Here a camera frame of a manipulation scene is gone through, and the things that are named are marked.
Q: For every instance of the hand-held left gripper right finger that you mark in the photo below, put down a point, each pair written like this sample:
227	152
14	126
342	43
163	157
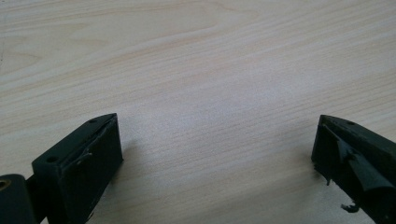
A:
358	161

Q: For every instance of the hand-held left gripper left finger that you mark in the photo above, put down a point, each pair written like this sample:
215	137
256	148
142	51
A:
77	168

